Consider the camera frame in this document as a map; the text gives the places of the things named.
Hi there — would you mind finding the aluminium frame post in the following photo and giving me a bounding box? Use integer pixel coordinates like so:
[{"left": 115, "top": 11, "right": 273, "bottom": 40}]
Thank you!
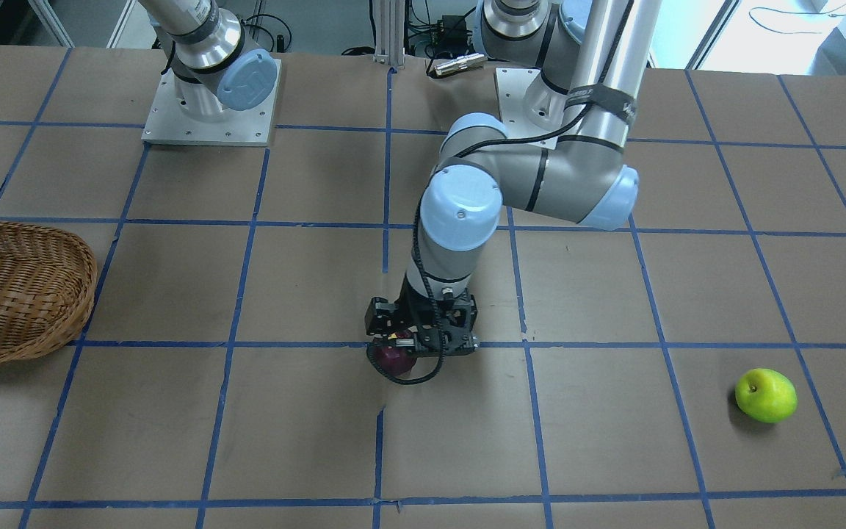
[{"left": 369, "top": 1, "right": 408, "bottom": 71}]

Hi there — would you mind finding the green apple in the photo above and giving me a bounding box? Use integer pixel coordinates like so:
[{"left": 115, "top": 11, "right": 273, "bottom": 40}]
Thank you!
[{"left": 733, "top": 368, "right": 798, "bottom": 424}]

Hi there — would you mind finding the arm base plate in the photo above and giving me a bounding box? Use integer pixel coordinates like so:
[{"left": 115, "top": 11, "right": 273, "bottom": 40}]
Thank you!
[
  {"left": 142, "top": 71, "right": 280, "bottom": 148},
  {"left": 496, "top": 67, "right": 567, "bottom": 140}
]

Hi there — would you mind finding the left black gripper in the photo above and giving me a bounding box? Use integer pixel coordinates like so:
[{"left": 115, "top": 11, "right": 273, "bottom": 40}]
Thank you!
[{"left": 364, "top": 284, "right": 480, "bottom": 358}]

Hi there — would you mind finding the dark red apple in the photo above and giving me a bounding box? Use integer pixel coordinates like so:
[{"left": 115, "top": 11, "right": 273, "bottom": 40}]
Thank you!
[{"left": 369, "top": 342, "right": 417, "bottom": 378}]

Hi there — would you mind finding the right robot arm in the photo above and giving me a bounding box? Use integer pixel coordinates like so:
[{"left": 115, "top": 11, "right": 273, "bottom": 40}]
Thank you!
[{"left": 141, "top": 1, "right": 280, "bottom": 111}]

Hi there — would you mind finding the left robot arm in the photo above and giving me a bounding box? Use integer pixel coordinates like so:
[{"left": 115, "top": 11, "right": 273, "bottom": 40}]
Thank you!
[{"left": 365, "top": 1, "right": 660, "bottom": 361}]

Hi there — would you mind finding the wicker basket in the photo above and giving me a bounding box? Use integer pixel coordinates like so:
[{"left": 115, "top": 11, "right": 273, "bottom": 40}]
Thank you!
[{"left": 0, "top": 221, "right": 100, "bottom": 364}]

